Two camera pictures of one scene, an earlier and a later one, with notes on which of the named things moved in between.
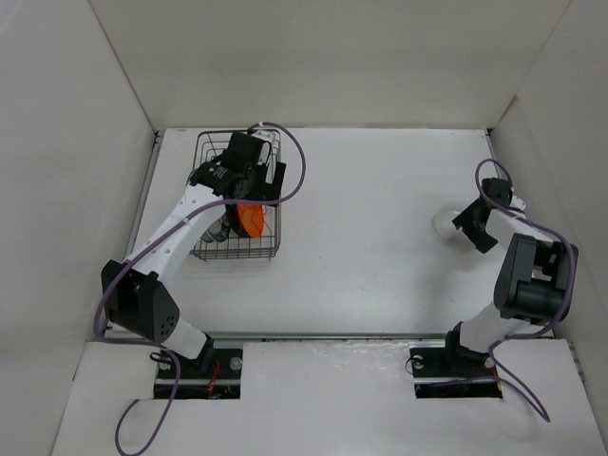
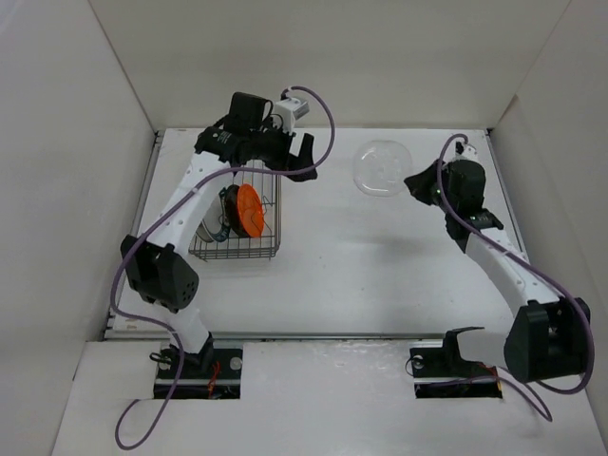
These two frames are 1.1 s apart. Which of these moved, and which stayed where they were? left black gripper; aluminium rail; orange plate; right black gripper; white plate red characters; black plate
Moved: right black gripper; left black gripper
Stayed: black plate; orange plate; white plate red characters; aluminium rail
